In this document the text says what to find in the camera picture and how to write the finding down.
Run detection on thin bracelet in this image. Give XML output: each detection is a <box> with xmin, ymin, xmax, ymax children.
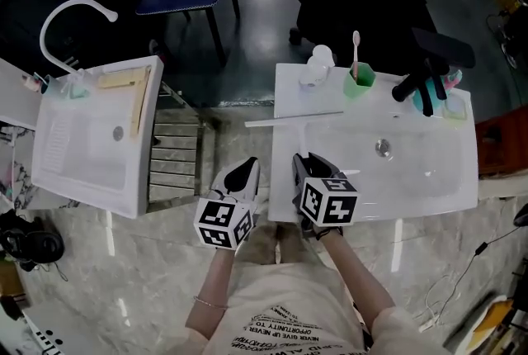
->
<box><xmin>192</xmin><ymin>295</ymin><xmax>229</xmax><ymax>310</ymax></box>

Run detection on person's printed beige shirt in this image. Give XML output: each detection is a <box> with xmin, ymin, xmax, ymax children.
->
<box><xmin>200</xmin><ymin>261</ymin><xmax>453</xmax><ymax>355</ymax></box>

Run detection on teal soap dish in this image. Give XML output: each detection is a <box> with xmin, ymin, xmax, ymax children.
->
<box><xmin>67</xmin><ymin>81</ymin><xmax>91</xmax><ymax>100</ymax></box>

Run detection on black faucet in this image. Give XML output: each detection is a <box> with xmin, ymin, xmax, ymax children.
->
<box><xmin>391</xmin><ymin>58</ymin><xmax>450</xmax><ymax>118</ymax></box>

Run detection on pink toothbrush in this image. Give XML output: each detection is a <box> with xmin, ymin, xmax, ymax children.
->
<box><xmin>351</xmin><ymin>30</ymin><xmax>363</xmax><ymax>78</ymax></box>

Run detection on person's shoes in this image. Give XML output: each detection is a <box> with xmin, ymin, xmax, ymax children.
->
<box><xmin>245</xmin><ymin>222</ymin><xmax>317</xmax><ymax>265</ymax></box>

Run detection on black cable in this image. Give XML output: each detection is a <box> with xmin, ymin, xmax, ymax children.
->
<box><xmin>447</xmin><ymin>225</ymin><xmax>521</xmax><ymax>307</ymax></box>

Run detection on wooden washboard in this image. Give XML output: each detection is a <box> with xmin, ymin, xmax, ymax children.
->
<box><xmin>97</xmin><ymin>65</ymin><xmax>152</xmax><ymax>140</ymax></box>

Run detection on person's left forearm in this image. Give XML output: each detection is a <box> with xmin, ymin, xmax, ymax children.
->
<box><xmin>185</xmin><ymin>245</ymin><xmax>241</xmax><ymax>343</ymax></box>

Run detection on person's right forearm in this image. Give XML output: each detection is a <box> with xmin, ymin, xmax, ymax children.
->
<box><xmin>318</xmin><ymin>225</ymin><xmax>398</xmax><ymax>332</ymax></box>

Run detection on round metal drain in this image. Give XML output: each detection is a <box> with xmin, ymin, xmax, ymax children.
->
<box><xmin>375</xmin><ymin>138</ymin><xmax>393</xmax><ymax>159</ymax></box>

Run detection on metal slatted rack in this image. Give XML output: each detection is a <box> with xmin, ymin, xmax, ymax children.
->
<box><xmin>147</xmin><ymin>80</ymin><xmax>211</xmax><ymax>204</ymax></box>

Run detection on white cable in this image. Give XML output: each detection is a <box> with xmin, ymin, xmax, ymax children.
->
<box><xmin>418</xmin><ymin>273</ymin><xmax>465</xmax><ymax>333</ymax></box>

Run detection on white washbasin with black faucet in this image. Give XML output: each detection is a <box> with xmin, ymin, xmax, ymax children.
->
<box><xmin>267</xmin><ymin>63</ymin><xmax>480</xmax><ymax>223</ymax></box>

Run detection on black office chair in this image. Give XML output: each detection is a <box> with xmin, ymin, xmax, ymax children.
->
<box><xmin>288</xmin><ymin>0</ymin><xmax>477</xmax><ymax>76</ymax></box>

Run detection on green cup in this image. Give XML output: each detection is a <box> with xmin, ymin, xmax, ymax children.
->
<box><xmin>343</xmin><ymin>61</ymin><xmax>377</xmax><ymax>99</ymax></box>

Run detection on pale green soap dish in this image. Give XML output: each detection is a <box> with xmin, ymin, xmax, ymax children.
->
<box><xmin>442</xmin><ymin>93</ymin><xmax>469</xmax><ymax>122</ymax></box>

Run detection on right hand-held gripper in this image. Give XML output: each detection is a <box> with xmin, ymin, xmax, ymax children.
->
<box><xmin>291</xmin><ymin>152</ymin><xmax>359</xmax><ymax>241</ymax></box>

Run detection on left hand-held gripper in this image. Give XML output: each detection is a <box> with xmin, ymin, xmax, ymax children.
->
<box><xmin>193</xmin><ymin>157</ymin><xmax>262</xmax><ymax>251</ymax></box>

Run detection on small teal cup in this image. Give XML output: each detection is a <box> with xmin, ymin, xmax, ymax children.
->
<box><xmin>40</xmin><ymin>73</ymin><xmax>64</xmax><ymax>97</ymax></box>

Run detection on white pump bottle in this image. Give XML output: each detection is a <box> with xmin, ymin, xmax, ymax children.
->
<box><xmin>298</xmin><ymin>44</ymin><xmax>336</xmax><ymax>92</ymax></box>

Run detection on white side table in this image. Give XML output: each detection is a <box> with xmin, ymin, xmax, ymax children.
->
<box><xmin>0</xmin><ymin>57</ymin><xmax>44</xmax><ymax>130</ymax></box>

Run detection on black headphones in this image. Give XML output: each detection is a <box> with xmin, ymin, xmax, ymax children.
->
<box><xmin>0</xmin><ymin>209</ymin><xmax>66</xmax><ymax>272</ymax></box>

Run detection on white curved faucet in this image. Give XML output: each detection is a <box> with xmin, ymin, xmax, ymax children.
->
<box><xmin>39</xmin><ymin>0</ymin><xmax>120</xmax><ymax>78</ymax></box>

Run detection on teal cup with brushes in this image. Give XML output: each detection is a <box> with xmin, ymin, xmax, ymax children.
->
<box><xmin>412</xmin><ymin>69</ymin><xmax>464</xmax><ymax>116</ymax></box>

